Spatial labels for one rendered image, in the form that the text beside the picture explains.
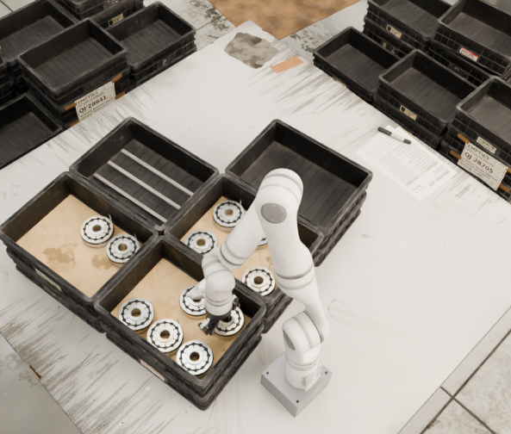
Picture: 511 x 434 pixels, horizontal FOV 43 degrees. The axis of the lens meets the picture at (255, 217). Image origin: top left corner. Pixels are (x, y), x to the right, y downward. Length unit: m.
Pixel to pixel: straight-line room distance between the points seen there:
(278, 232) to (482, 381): 1.73
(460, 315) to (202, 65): 1.43
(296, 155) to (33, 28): 1.76
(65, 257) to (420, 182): 1.29
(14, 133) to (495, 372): 2.40
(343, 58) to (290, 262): 2.19
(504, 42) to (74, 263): 2.34
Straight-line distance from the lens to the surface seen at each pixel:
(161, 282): 1.98
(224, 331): 1.87
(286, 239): 1.37
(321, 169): 2.24
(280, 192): 1.31
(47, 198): 2.14
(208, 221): 2.09
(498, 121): 3.07
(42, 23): 3.57
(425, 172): 2.49
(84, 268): 2.05
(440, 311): 2.19
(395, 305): 2.15
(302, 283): 1.47
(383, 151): 2.51
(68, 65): 3.14
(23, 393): 2.83
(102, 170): 2.25
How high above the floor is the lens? 2.57
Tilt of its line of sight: 56 degrees down
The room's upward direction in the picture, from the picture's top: 4 degrees clockwise
